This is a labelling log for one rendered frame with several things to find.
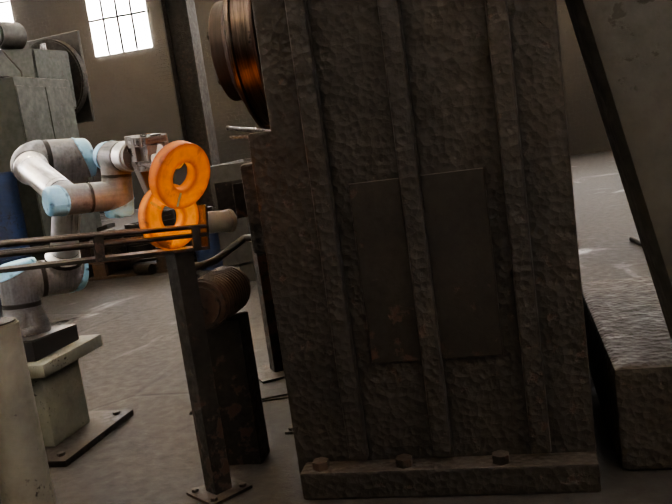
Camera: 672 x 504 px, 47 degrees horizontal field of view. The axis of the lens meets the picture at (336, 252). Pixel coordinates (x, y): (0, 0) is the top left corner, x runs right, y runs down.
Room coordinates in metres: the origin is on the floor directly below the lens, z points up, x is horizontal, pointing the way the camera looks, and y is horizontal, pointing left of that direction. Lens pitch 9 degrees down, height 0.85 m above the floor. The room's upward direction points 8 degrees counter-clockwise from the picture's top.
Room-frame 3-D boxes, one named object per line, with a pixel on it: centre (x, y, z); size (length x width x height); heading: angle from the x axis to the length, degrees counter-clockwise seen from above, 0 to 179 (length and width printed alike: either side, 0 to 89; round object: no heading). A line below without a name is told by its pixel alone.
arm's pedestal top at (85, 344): (2.39, 1.00, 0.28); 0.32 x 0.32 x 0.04; 75
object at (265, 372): (2.82, 0.27, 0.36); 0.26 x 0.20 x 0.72; 22
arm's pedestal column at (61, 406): (2.39, 1.00, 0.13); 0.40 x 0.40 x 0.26; 75
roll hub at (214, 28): (2.30, 0.21, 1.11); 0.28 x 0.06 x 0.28; 167
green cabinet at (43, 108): (5.73, 2.10, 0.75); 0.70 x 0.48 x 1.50; 167
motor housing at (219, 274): (1.99, 0.32, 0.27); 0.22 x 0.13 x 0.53; 167
